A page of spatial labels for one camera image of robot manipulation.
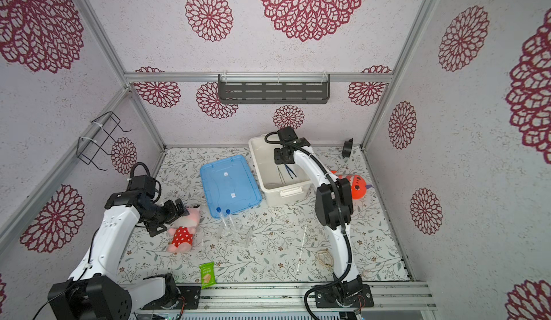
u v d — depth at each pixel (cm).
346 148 116
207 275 78
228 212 78
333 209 58
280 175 109
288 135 78
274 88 96
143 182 62
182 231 83
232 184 104
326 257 83
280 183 105
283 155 85
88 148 73
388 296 76
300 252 84
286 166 111
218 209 79
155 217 65
